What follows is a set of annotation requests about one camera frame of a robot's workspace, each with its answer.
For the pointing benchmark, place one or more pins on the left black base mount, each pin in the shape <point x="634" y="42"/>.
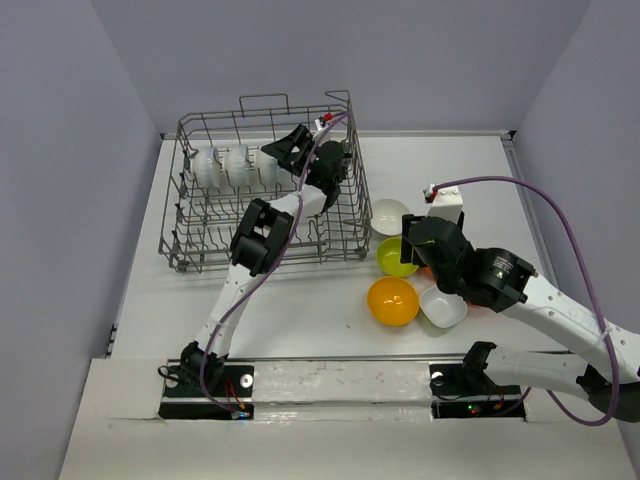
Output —
<point x="231" y="399"/>

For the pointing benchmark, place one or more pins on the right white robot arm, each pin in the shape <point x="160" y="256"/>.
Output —
<point x="601" y="360"/>

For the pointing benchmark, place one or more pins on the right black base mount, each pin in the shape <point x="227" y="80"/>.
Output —
<point x="456" y="396"/>

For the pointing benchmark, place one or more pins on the green plastic bowl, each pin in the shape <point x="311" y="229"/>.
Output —
<point x="388" y="257"/>

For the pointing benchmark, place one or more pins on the grey wire dish rack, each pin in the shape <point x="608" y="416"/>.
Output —
<point x="198" y="224"/>

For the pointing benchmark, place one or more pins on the white round bowl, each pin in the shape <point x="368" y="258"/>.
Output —
<point x="268" y="169"/>
<point x="387" y="216"/>
<point x="206" y="168"/>
<point x="236" y="166"/>

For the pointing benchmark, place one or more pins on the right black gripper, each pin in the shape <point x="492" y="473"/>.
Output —
<point x="406" y="248"/>

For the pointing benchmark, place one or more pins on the orange square plastic bowl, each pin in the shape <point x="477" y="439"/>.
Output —
<point x="478" y="304"/>

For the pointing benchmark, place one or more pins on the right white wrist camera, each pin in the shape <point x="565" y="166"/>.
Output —
<point x="445" y="203"/>

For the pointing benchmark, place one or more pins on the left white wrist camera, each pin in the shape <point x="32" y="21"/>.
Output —
<point x="321" y="123"/>

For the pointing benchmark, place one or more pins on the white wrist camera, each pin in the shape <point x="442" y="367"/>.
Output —
<point x="445" y="203"/>
<point x="321" y="123"/>

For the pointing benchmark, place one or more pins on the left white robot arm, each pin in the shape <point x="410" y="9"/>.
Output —
<point x="258" y="245"/>

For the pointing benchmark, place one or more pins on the orange round plastic bowl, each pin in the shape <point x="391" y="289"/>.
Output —
<point x="427" y="271"/>

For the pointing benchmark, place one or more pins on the white square bowl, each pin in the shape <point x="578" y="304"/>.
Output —
<point x="442" y="310"/>

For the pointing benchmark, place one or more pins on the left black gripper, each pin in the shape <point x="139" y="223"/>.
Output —
<point x="301" y="141"/>

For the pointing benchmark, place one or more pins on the yellow plastic bowl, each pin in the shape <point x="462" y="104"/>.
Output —
<point x="393" y="301"/>

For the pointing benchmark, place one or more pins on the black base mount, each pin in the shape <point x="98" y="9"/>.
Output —
<point x="456" y="396"/>
<point x="231" y="399"/>

